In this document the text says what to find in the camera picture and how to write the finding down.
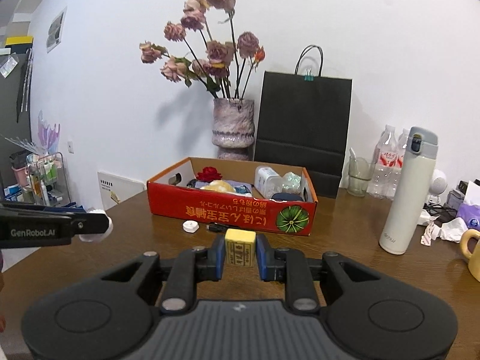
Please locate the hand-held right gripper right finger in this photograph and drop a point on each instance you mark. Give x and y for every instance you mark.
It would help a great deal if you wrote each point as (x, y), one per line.
(261, 258)

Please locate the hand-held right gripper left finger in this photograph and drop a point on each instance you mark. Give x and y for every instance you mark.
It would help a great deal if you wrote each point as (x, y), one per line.
(221, 258)

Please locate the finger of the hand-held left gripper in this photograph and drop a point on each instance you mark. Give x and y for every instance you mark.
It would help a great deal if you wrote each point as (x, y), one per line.
(90, 224)

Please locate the white round plastic object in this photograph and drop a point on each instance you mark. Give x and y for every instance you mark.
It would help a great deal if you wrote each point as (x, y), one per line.
(100, 215)

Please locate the yellow rectangular block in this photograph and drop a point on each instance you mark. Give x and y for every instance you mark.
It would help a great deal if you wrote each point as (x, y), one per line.
(240, 251)

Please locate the red orange cardboard box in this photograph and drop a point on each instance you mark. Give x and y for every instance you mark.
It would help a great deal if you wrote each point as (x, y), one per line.
(225, 213)

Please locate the clear plastic container white label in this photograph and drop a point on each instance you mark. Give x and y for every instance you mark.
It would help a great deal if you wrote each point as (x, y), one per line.
(267, 180)

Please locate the black usb stick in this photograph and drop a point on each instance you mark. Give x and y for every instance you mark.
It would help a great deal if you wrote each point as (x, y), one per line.
(216, 228)

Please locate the small white round case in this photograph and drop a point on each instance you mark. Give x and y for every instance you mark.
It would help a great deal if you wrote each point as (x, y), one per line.
(190, 226)

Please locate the white flat board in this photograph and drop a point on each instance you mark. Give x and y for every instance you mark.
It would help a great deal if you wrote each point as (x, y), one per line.
(120, 191)

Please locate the dark navy pouch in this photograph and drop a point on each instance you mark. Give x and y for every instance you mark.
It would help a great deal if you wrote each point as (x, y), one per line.
(287, 197)

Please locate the cream yellow soft object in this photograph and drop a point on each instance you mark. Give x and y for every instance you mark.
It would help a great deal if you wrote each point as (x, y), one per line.
(216, 186)

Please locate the iridescent plastic wrapper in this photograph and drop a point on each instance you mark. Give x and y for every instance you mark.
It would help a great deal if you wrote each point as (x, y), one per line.
(291, 183)

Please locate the red artificial rose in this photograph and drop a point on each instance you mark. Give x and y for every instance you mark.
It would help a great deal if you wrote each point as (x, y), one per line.
(209, 174)

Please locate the wooden desk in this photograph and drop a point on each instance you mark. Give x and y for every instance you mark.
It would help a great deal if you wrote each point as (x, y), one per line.
(356, 240)

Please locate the pink translucent wrapping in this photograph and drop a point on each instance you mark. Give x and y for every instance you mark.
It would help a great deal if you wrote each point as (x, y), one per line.
(48, 133)

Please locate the dark grey panel yellow strip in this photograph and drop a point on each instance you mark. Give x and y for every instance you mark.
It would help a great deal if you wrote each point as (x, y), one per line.
(11, 127)

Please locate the clear glass cup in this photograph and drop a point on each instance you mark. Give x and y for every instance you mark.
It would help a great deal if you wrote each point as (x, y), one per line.
(359, 170)
(358, 191)

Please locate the pink mottled ceramic vase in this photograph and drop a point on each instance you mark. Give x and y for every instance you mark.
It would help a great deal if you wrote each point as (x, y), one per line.
(233, 127)

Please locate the black paper bag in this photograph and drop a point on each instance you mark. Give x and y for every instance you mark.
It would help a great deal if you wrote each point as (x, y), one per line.
(303, 127)

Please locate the pack of water bottles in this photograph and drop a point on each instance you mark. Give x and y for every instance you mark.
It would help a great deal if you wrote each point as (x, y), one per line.
(386, 168)

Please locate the white thermos bottle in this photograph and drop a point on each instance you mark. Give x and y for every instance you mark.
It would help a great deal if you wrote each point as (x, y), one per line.
(405, 202)

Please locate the clear plastic bag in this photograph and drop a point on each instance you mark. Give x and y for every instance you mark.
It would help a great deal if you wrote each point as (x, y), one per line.
(8, 65)

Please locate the teal binder clip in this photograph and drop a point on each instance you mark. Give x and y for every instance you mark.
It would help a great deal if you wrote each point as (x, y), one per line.
(308, 77)

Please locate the small white round device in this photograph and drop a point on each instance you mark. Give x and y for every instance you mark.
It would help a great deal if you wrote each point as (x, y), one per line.
(438, 183)

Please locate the crumpled white tissue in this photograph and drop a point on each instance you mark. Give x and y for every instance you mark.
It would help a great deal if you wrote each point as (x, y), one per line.
(452, 230)

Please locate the dried pink flower bouquet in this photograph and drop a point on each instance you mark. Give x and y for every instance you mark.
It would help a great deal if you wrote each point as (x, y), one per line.
(217, 50)

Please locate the yellow mug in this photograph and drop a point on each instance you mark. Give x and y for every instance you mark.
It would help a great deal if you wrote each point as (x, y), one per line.
(473, 255)

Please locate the purple tissue pack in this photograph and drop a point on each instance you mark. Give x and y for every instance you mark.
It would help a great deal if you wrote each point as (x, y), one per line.
(470, 213)

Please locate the white wall socket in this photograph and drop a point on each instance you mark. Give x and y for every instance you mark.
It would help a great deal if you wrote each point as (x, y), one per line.
(70, 147)

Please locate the small wall picture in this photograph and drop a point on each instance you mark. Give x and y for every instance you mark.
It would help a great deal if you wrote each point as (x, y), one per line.
(56, 30)

